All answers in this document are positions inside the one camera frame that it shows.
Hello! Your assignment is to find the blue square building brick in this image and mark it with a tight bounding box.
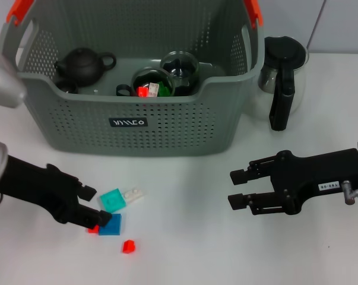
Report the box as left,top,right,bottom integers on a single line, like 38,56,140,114
98,213,122,236

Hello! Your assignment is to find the grey perforated storage basket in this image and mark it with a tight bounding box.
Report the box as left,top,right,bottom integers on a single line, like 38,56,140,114
0,0,265,157

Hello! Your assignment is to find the black clay teapot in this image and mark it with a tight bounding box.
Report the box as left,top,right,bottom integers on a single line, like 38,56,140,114
53,47,117,87

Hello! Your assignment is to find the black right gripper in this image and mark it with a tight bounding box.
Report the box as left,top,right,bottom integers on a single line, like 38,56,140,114
227,148,358,216

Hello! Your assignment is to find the small black clay teacup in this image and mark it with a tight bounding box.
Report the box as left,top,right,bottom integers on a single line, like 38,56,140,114
55,79,80,94

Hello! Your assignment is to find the small orange sloped brick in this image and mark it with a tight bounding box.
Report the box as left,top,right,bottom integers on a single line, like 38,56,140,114
121,239,137,255

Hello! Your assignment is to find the teal square building brick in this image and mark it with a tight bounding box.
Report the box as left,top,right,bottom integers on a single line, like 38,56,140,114
100,188,128,213

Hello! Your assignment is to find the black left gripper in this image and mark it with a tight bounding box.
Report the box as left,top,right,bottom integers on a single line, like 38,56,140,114
0,153,113,229

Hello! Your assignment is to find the glass carafe black lid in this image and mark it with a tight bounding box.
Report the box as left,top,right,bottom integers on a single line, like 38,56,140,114
254,36,310,132

